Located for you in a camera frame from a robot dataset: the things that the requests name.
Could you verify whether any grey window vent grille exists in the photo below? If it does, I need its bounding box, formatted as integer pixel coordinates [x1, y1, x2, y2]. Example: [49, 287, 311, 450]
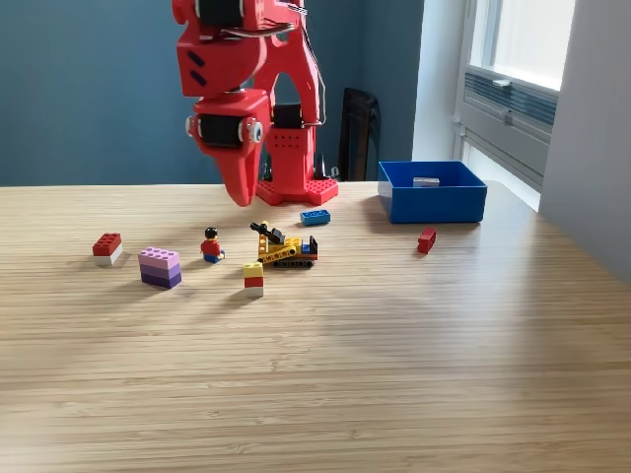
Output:
[463, 68, 558, 132]

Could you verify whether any black chair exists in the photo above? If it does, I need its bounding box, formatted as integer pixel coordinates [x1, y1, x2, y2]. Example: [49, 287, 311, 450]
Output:
[337, 87, 382, 182]

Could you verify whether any small yellow toy digger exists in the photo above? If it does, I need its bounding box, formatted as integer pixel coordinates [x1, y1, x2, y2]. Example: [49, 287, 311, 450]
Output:
[248, 220, 319, 270]

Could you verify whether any toy figure red shirt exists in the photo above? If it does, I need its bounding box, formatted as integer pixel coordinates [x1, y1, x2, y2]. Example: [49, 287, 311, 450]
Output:
[199, 226, 227, 265]

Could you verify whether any blue plastic bin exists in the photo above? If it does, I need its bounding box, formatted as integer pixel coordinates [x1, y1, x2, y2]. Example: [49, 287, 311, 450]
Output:
[378, 160, 489, 225]

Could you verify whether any pink and purple brick stack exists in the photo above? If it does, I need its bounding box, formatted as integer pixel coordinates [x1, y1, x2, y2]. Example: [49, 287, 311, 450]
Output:
[137, 246, 183, 291]

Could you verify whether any flat blue building brick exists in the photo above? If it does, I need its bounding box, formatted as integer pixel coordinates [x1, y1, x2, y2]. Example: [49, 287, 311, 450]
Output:
[300, 209, 332, 228]

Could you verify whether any red and white brick stack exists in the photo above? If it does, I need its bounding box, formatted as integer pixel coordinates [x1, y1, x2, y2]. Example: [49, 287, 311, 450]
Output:
[92, 232, 124, 267]

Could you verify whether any yellow red white brick stack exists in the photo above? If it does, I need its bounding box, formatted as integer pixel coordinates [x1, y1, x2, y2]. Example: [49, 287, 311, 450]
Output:
[243, 261, 265, 299]

